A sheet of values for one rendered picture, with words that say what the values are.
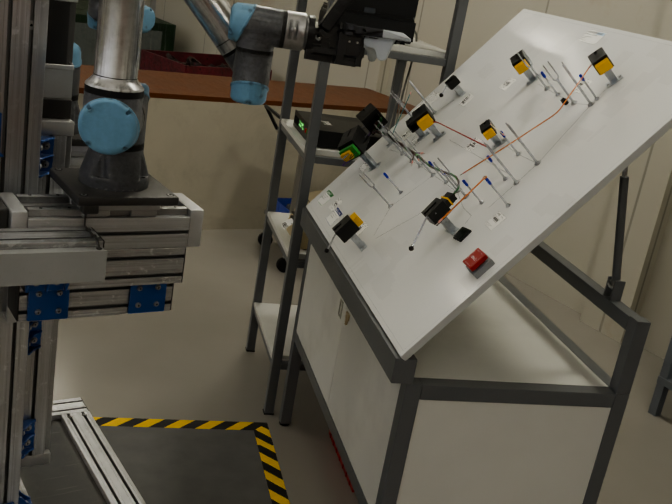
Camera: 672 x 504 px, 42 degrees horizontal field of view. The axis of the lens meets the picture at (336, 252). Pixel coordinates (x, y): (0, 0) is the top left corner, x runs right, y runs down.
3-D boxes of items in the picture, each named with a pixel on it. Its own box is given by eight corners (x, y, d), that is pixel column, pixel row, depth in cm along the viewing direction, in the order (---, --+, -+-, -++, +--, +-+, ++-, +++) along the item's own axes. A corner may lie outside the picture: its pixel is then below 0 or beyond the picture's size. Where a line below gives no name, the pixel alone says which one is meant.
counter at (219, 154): (406, 225, 630) (429, 111, 604) (66, 233, 498) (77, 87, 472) (348, 192, 691) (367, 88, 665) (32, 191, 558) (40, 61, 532)
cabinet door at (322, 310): (326, 406, 273) (348, 289, 260) (295, 331, 323) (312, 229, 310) (332, 406, 273) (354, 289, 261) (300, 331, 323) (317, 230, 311)
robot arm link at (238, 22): (226, 41, 178) (232, -2, 176) (280, 50, 180) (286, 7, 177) (226, 45, 171) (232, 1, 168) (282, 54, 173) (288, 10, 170)
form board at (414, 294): (308, 209, 312) (305, 206, 311) (526, 12, 304) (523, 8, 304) (405, 361, 204) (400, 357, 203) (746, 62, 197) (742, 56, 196)
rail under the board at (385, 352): (390, 383, 205) (395, 358, 203) (299, 224, 313) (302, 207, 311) (412, 384, 207) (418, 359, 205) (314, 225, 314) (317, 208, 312)
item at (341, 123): (308, 147, 315) (311, 128, 312) (291, 126, 347) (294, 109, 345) (395, 157, 323) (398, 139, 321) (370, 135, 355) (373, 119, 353)
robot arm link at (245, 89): (265, 99, 187) (273, 47, 183) (267, 108, 176) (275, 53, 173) (228, 93, 185) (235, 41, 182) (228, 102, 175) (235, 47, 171)
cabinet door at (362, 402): (369, 515, 222) (398, 377, 210) (324, 406, 272) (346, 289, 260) (379, 515, 223) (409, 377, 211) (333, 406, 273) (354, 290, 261)
